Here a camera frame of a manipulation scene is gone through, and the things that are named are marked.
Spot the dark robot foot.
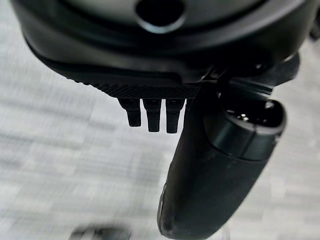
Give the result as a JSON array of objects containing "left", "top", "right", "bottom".
[{"left": 71, "top": 226, "right": 132, "bottom": 240}]

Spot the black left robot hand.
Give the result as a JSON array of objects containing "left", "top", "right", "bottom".
[{"left": 9, "top": 0, "right": 320, "bottom": 237}]

